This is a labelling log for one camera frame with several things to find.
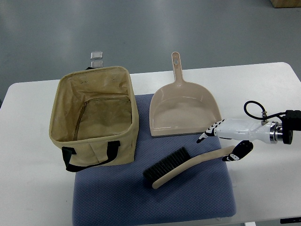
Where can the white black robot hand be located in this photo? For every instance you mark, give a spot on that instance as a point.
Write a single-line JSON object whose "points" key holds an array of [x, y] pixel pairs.
{"points": [[245, 131]]}

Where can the beige hand broom black bristles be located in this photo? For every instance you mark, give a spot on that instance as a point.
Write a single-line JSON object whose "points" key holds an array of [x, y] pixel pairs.
{"points": [[178, 162]]}

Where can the yellow canvas bag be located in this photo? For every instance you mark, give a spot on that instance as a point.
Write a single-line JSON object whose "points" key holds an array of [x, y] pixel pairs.
{"points": [[94, 119]]}

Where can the beige plastic dustpan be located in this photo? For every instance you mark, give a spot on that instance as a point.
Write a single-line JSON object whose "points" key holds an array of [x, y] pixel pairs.
{"points": [[182, 107]]}

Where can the cardboard box corner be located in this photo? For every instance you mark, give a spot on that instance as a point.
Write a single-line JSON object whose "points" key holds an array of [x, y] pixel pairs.
{"points": [[286, 3]]}

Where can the blue quilted cushion mat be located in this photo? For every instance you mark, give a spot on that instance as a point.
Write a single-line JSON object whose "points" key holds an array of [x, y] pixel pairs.
{"points": [[121, 196]]}

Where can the upper metal floor plate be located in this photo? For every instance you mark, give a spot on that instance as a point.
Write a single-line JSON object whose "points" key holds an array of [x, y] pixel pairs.
{"points": [[96, 55]]}

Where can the black table bracket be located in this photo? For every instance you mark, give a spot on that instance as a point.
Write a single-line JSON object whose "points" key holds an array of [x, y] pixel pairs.
{"points": [[290, 220]]}

